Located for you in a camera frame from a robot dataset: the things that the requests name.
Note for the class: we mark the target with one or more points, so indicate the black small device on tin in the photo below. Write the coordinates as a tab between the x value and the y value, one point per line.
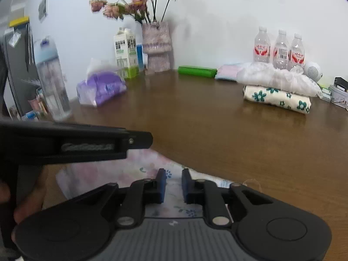
341	84

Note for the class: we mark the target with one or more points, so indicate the green plastic case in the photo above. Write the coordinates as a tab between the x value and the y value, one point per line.
197	71

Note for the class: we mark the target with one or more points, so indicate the pink knitted vase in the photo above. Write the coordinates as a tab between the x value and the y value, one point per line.
157	45

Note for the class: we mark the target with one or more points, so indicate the pink floral garment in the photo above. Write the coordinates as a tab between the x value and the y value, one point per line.
78	178

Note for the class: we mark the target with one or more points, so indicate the folded teal flower cloth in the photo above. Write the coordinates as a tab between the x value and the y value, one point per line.
278	98

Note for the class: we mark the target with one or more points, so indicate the white sheer folded garment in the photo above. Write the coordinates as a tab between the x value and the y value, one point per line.
265	75

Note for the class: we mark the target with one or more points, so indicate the dried rose bouquet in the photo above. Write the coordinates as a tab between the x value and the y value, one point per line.
142	11

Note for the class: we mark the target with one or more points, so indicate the right water bottle red label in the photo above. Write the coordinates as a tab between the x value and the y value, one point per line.
296	53

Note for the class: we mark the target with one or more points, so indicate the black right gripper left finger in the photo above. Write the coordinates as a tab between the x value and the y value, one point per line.
134	199

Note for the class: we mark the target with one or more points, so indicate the clear water tumbler blue lid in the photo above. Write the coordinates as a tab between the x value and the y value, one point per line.
51	78

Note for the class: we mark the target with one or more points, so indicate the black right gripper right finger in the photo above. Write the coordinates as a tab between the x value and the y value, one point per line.
212	198

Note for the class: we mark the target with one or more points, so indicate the blue box behind carton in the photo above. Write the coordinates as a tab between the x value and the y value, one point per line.
140	57

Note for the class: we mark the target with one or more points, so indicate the white astronaut speaker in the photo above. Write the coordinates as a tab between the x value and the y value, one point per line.
313	71

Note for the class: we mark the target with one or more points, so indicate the grey cabinet with yellow top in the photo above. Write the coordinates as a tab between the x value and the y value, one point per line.
23	95

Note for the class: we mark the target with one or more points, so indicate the white green milk carton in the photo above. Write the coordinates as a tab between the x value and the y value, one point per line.
126	53

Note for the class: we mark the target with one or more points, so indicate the green white tissue packs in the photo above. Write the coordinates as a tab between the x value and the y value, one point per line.
325	94

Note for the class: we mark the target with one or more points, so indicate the water bottle red label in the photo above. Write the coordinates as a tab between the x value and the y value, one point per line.
280	51
262	46
296	53

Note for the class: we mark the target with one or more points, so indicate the person's left hand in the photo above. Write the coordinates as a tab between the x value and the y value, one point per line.
22	194

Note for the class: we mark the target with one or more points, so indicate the middle water bottle red label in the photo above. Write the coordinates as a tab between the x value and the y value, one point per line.
280	51

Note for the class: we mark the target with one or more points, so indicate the grey decorated tin box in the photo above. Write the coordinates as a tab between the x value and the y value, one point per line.
338	97

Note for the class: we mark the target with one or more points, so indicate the purple tissue pack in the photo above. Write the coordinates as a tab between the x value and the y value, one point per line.
103	82

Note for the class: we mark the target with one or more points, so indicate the pink folded cloth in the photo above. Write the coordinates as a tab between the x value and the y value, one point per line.
229	71

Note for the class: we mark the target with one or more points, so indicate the left water bottle red label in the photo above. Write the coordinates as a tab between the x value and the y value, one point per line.
262	46

